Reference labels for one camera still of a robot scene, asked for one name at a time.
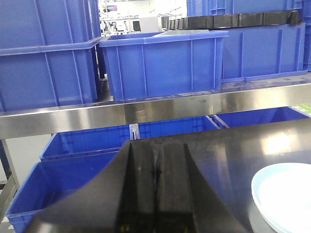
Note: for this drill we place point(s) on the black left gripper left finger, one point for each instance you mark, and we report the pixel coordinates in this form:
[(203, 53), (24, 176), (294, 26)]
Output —
[(120, 199)]

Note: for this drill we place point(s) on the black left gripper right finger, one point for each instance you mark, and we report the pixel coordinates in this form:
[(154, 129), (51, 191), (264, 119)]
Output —
[(186, 203)]

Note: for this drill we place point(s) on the light blue plate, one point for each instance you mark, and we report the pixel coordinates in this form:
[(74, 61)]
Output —
[(282, 194)]

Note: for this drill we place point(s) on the blue bin lower near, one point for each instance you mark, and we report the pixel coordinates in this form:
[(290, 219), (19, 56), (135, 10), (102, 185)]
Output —
[(53, 179)]

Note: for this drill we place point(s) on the blue bin lower far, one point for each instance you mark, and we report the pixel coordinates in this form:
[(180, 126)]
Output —
[(85, 142)]

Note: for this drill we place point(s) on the blue plastic bin centre-left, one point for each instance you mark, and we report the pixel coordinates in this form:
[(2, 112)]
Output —
[(145, 65)]

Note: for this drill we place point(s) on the green sign sheet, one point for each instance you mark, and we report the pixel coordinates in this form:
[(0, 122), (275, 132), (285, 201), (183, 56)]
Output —
[(302, 108)]

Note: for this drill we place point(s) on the blue plastic bin far left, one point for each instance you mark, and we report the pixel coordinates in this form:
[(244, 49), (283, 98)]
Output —
[(48, 53)]

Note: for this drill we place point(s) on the blue plastic bin centre-right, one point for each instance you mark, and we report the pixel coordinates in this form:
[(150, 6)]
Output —
[(257, 53)]

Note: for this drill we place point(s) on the blue plastic crate far right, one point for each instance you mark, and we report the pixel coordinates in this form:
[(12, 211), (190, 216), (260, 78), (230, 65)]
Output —
[(226, 7)]

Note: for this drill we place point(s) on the stainless steel shelf rail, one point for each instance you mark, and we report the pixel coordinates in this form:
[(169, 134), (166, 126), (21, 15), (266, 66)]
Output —
[(81, 117)]

